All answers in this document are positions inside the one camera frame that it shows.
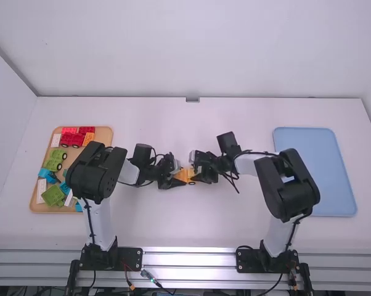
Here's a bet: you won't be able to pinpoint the red wheeled toy brick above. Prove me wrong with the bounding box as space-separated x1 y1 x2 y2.
60 132 86 149

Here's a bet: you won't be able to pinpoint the tan tray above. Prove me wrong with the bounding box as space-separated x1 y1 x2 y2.
29 125 115 214

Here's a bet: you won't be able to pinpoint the blue mat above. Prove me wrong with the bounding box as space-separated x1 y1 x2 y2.
272 126 358 218

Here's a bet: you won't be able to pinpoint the black cable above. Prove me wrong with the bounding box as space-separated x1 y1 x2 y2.
219 165 241 195
261 261 314 296
67 259 97 296
148 147 168 169

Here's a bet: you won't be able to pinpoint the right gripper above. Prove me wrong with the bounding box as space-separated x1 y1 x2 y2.
190 150 220 185

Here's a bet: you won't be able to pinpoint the green wheeled toy brick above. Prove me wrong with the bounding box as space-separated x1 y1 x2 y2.
46 148 68 171

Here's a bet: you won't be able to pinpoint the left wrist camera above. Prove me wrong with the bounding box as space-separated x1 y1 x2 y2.
169 152 184 174

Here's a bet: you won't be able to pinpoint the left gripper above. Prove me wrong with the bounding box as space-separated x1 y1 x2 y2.
156 155 187 191

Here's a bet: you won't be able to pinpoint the yellow toy car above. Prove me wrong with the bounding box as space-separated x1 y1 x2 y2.
173 165 199 186

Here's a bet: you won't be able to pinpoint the silver rails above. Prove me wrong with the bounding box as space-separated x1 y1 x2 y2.
0 245 371 292

